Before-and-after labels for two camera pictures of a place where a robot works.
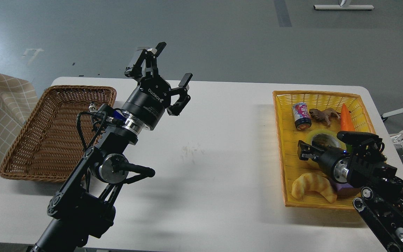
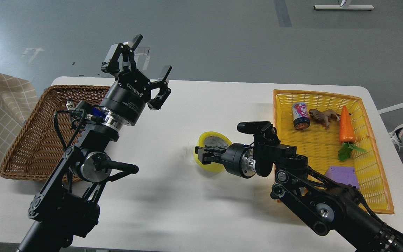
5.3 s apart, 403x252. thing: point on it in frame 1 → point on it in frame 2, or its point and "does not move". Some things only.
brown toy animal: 324,115 does not move
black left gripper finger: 149,55 → 122,57
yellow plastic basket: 315,116 does not move
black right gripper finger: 305,151 → 211,148
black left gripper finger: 177,109 → 157,103
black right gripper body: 327,156 → 239,159
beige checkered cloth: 4,103 does not move
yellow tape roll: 338,142 → 214,167
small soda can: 302,117 does not move
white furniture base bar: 344,7 does not move
